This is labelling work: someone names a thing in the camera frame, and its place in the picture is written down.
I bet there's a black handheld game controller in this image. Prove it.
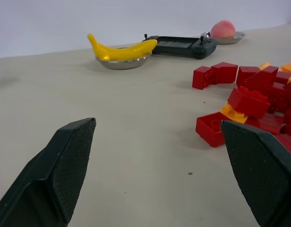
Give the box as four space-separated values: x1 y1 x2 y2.
142 34 217 60

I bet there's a round metal dish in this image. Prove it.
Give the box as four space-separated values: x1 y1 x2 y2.
95 52 153 70
201 31 246 45

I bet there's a yellow toy banana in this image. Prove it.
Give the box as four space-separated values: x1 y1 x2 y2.
86 34 158 61

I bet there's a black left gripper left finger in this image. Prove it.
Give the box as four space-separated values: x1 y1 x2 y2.
0 117 97 227

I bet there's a yellow plastic toy brick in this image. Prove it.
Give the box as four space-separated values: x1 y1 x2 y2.
220 103 248 124
280 61 291 74
258 61 272 71

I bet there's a pink toy peach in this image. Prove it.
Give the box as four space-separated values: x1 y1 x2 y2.
210 20 237 39

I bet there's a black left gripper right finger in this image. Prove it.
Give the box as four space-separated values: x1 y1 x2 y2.
220 119 291 227

